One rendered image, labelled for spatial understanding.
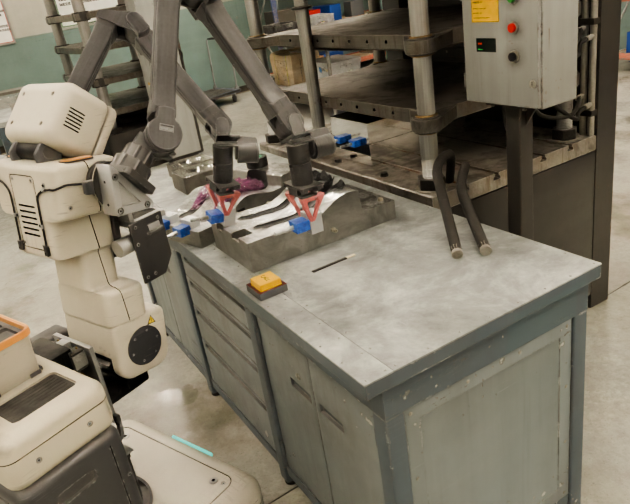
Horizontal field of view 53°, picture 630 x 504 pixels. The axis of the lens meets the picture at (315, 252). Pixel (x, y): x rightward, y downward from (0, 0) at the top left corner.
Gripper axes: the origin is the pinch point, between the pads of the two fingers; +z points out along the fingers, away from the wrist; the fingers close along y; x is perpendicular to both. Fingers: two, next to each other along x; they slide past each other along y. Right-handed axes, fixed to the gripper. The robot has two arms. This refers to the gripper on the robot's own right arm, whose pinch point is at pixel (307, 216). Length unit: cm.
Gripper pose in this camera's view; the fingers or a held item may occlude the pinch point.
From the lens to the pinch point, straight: 165.9
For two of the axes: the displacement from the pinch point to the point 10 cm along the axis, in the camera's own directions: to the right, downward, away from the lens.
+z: 1.3, 9.1, 3.9
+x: -8.5, 3.1, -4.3
